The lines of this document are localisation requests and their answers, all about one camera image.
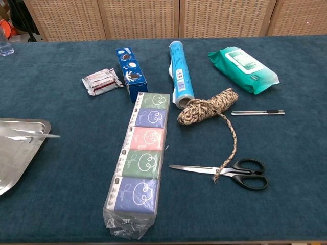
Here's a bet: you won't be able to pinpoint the white cloth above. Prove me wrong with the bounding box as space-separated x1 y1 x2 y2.
0 126 61 177

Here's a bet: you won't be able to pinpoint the silver metal tray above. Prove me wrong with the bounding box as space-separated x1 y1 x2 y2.
0 118 51 196

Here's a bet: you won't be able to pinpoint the pocket tissue multipack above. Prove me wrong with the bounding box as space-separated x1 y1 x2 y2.
103 91 171 240

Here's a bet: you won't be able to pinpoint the blue cling film roll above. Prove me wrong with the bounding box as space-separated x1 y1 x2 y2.
168 40 196 110

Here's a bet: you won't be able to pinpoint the blue cookie box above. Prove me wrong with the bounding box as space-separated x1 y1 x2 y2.
115 46 149 103

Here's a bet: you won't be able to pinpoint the white red wrapped snack pack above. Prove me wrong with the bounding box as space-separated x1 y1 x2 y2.
81 67 125 97

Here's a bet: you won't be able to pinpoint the teal table cloth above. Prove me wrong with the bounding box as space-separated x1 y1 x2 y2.
0 35 327 243

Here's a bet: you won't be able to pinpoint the silver utility knife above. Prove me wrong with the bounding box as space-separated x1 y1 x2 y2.
230 109 286 116

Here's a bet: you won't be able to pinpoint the green wet wipes pack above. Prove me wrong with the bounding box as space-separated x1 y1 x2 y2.
207 46 281 96

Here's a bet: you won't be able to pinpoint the wooden rattan folding screen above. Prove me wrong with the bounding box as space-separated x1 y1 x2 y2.
23 0 327 42

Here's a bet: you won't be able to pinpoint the black tripod stand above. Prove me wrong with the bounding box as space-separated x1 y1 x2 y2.
10 0 39 43

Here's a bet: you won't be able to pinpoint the clear plastic water bottle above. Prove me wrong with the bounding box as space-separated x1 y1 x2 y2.
0 25 15 57

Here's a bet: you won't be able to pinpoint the orange round object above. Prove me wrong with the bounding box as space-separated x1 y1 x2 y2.
0 19 17 39

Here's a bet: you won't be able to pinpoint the camouflage rope bundle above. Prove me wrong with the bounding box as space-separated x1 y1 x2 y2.
177 88 240 183

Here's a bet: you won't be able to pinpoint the black-handled scissors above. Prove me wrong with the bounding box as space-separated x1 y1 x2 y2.
169 158 269 191

